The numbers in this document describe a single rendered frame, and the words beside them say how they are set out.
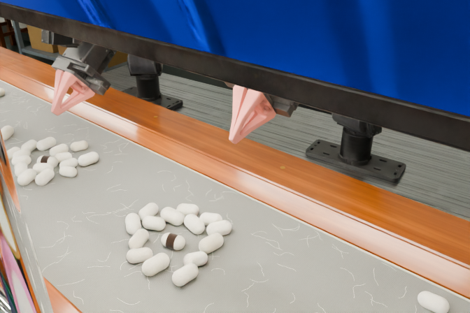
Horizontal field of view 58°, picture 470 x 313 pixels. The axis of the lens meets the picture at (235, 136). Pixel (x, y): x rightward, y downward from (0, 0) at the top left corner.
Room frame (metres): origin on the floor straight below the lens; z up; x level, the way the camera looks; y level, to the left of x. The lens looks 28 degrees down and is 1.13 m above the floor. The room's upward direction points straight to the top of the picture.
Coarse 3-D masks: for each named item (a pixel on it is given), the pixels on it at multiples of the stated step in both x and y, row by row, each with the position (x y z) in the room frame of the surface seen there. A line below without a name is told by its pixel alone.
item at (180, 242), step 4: (164, 236) 0.43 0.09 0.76; (180, 236) 0.43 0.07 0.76; (164, 240) 0.43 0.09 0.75; (176, 240) 0.42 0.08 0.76; (180, 240) 0.43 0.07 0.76; (184, 240) 0.43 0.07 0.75; (164, 244) 0.43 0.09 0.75; (176, 244) 0.42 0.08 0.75; (180, 244) 0.42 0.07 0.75; (184, 244) 0.43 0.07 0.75; (176, 248) 0.42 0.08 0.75; (180, 248) 0.42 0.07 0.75
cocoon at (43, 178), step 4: (48, 168) 0.60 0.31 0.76; (44, 172) 0.59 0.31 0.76; (48, 172) 0.59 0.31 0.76; (52, 172) 0.60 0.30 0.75; (36, 176) 0.58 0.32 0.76; (40, 176) 0.58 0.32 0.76; (44, 176) 0.58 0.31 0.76; (48, 176) 0.58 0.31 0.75; (52, 176) 0.59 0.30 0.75; (36, 180) 0.57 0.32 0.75; (40, 180) 0.57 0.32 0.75; (44, 180) 0.57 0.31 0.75; (48, 180) 0.58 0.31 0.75; (40, 184) 0.57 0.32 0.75; (44, 184) 0.57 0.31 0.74
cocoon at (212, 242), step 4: (208, 236) 0.43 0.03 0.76; (212, 236) 0.43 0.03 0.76; (216, 236) 0.43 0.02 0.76; (220, 236) 0.43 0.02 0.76; (204, 240) 0.42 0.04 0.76; (208, 240) 0.42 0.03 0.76; (212, 240) 0.42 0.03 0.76; (216, 240) 0.42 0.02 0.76; (220, 240) 0.43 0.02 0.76; (200, 244) 0.42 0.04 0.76; (204, 244) 0.42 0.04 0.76; (208, 244) 0.42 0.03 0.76; (212, 244) 0.42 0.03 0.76; (216, 244) 0.42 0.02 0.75; (220, 244) 0.43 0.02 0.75; (200, 248) 0.42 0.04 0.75; (204, 248) 0.41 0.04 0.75; (208, 248) 0.41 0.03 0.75; (212, 248) 0.42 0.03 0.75; (216, 248) 0.42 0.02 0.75; (208, 252) 0.41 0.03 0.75
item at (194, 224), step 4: (188, 216) 0.47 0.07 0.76; (192, 216) 0.47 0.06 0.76; (196, 216) 0.47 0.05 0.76; (184, 220) 0.47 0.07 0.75; (188, 220) 0.47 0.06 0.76; (192, 220) 0.46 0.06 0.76; (196, 220) 0.46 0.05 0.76; (200, 220) 0.46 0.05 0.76; (188, 224) 0.46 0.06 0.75; (192, 224) 0.46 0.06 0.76; (196, 224) 0.46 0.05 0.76; (200, 224) 0.46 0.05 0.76; (188, 228) 0.46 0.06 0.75; (192, 228) 0.45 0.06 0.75; (196, 228) 0.45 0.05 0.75; (200, 228) 0.45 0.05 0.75; (192, 232) 0.45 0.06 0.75; (196, 232) 0.45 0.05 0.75; (200, 232) 0.45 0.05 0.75
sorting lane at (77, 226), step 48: (0, 96) 0.96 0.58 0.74; (96, 144) 0.72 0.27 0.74; (48, 192) 0.56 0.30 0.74; (96, 192) 0.56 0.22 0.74; (144, 192) 0.56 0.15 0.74; (192, 192) 0.56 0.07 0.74; (240, 192) 0.56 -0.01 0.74; (48, 240) 0.44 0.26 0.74; (96, 240) 0.44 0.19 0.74; (192, 240) 0.44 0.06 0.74; (240, 240) 0.44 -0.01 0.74; (288, 240) 0.44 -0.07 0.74; (336, 240) 0.44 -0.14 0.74; (96, 288) 0.36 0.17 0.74; (144, 288) 0.36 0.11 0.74; (192, 288) 0.36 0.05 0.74; (240, 288) 0.36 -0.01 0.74; (288, 288) 0.36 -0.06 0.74; (336, 288) 0.36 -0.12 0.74; (384, 288) 0.36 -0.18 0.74; (432, 288) 0.36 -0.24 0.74
